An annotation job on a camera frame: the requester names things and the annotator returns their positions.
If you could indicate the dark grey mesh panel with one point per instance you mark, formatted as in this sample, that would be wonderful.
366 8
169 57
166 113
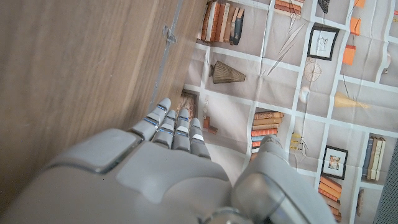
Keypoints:
390 202

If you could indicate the printed bookshelf backdrop cloth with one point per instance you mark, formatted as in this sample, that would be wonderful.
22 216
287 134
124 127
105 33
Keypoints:
236 96

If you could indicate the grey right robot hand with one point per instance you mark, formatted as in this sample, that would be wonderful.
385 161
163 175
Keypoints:
161 174

